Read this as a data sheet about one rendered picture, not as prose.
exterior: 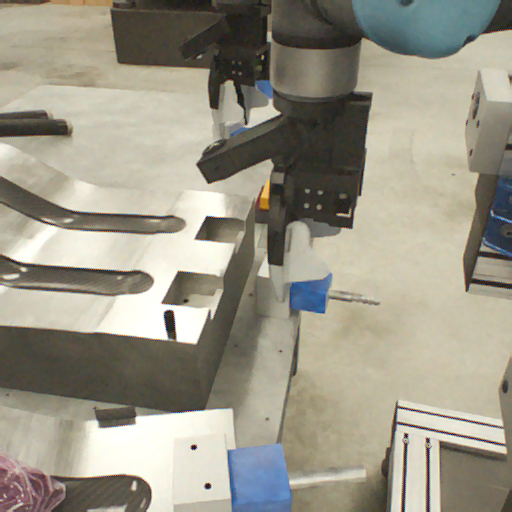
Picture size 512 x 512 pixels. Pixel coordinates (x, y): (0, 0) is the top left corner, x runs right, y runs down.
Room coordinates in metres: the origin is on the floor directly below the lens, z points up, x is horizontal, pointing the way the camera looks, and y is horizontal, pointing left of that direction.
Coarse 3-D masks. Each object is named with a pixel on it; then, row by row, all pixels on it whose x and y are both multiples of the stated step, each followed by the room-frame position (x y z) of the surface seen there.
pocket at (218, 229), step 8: (208, 216) 0.54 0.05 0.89; (216, 216) 0.53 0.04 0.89; (208, 224) 0.53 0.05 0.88; (216, 224) 0.53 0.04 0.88; (224, 224) 0.53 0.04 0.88; (232, 224) 0.53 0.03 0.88; (240, 224) 0.53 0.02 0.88; (200, 232) 0.51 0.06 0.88; (208, 232) 0.54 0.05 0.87; (216, 232) 0.53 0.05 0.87; (224, 232) 0.53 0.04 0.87; (232, 232) 0.53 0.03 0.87; (240, 232) 0.52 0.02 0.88; (200, 240) 0.51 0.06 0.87; (208, 240) 0.52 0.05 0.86; (216, 240) 0.52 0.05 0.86; (224, 240) 0.53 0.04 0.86; (232, 240) 0.53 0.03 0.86; (240, 240) 0.51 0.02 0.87
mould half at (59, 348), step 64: (64, 192) 0.59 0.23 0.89; (128, 192) 0.60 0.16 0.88; (192, 192) 0.59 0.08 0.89; (64, 256) 0.46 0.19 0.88; (128, 256) 0.46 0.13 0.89; (192, 256) 0.45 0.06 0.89; (0, 320) 0.36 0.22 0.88; (64, 320) 0.36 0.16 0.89; (128, 320) 0.36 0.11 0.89; (192, 320) 0.36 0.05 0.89; (0, 384) 0.36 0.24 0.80; (64, 384) 0.35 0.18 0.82; (128, 384) 0.34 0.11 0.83; (192, 384) 0.33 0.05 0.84
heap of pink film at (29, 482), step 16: (0, 464) 0.22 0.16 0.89; (16, 464) 0.22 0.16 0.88; (0, 480) 0.21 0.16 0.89; (16, 480) 0.21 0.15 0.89; (32, 480) 0.22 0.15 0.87; (48, 480) 0.22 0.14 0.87; (0, 496) 0.20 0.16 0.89; (16, 496) 0.20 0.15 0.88; (32, 496) 0.21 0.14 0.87; (48, 496) 0.21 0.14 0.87; (64, 496) 0.21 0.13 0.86
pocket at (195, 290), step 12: (180, 276) 0.43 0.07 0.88; (192, 276) 0.43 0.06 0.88; (204, 276) 0.42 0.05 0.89; (216, 276) 0.42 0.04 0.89; (168, 288) 0.40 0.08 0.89; (180, 288) 0.43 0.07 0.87; (192, 288) 0.43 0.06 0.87; (204, 288) 0.42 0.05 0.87; (216, 288) 0.42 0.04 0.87; (168, 300) 0.40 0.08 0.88; (180, 300) 0.42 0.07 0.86; (192, 300) 0.42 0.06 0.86; (204, 300) 0.42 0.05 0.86; (216, 300) 0.40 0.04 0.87
